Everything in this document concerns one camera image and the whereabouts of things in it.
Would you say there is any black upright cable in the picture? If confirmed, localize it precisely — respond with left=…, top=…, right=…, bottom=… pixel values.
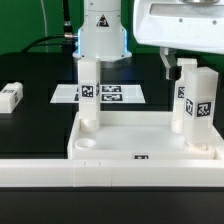
left=61, top=0, right=74, bottom=34

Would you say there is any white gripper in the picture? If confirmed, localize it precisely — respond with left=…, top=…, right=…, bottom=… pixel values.
left=133, top=0, right=224, bottom=80

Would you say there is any white L-shaped obstacle fence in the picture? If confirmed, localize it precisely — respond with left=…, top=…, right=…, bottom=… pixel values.
left=0, top=115, right=224, bottom=188

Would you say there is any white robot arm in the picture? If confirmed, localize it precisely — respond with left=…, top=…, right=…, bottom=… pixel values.
left=73, top=0, right=224, bottom=79

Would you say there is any black cable with connector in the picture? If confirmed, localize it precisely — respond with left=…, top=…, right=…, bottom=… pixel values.
left=20, top=31, right=80, bottom=54

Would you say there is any white base marker plate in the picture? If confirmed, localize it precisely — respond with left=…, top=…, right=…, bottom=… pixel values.
left=50, top=84, right=145, bottom=104

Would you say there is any thin white cable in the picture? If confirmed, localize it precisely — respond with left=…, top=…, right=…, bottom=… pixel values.
left=40, top=0, right=50, bottom=54

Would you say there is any white desk top tray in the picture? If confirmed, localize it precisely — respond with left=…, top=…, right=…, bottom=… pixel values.
left=67, top=111, right=215, bottom=160

